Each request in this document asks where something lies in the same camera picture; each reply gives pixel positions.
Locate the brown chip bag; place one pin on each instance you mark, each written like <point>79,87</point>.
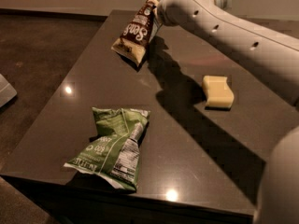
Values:
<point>135,38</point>

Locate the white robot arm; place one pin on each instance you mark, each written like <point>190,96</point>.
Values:
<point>274,59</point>

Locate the green chip bag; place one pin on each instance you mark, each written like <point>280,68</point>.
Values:
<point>114,155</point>

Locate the yellow sponge block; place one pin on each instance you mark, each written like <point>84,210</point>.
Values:
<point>217,92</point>

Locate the grey object at left edge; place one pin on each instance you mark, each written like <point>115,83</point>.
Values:
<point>7,92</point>

